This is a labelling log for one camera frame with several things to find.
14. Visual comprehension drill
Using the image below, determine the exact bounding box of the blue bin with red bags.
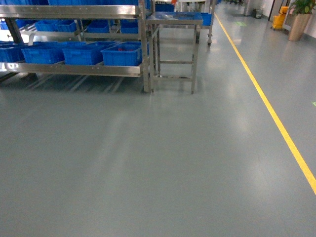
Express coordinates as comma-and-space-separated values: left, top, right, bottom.
101, 41, 143, 67

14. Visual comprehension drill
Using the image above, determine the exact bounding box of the empty blue bin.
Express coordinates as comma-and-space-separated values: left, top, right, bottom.
62, 41, 116, 65

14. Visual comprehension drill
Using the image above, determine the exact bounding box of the stainless steel shelf rack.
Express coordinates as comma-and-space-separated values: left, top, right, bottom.
0, 0, 154, 92

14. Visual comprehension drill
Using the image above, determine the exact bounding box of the steel side table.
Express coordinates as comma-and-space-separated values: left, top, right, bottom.
146, 12, 203, 94

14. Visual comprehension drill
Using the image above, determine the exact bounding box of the yellow mop bucket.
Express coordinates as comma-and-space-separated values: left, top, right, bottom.
271, 6, 289, 30

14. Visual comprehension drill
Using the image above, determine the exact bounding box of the green potted plant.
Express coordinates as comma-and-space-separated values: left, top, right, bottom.
288, 0, 316, 41

